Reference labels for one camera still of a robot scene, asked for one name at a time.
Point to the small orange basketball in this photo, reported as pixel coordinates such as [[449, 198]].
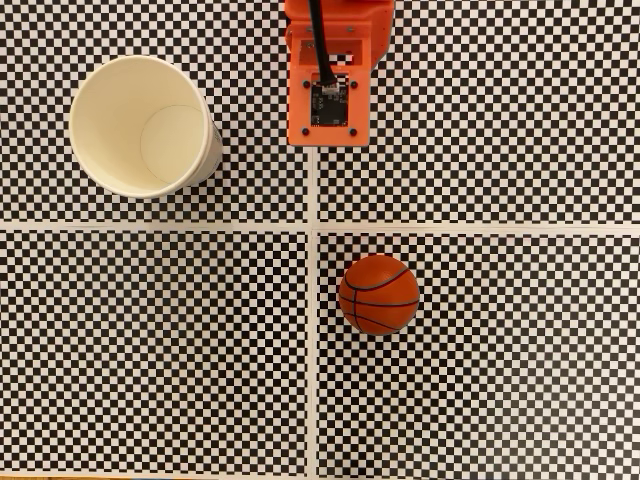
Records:
[[380, 295]]

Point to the white paper cup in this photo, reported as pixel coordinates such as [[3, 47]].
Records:
[[125, 125]]

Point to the black white checkerboard paper sheet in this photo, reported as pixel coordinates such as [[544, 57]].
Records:
[[500, 390], [500, 100], [250, 50], [150, 350]]

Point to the orange camera mount with board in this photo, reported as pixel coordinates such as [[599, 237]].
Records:
[[300, 100]]

